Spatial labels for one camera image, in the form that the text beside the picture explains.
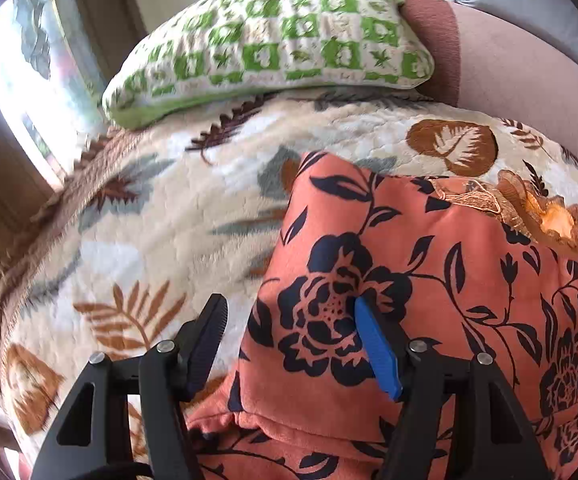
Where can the window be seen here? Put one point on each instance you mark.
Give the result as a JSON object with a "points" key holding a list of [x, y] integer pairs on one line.
{"points": [[29, 70]]}

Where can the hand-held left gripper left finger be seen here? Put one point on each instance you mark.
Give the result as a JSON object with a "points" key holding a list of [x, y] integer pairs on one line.
{"points": [[208, 342]]}

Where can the green checkered pillow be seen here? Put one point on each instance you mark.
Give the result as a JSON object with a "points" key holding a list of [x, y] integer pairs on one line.
{"points": [[269, 35]]}

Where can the leaf print fleece blanket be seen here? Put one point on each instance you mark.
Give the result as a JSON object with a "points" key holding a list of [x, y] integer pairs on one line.
{"points": [[169, 210]]}

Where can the orange floral garment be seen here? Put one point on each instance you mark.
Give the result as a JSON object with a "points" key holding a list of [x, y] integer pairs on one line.
{"points": [[419, 260]]}

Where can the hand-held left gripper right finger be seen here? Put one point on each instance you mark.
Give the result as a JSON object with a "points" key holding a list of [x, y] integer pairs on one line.
{"points": [[376, 350]]}

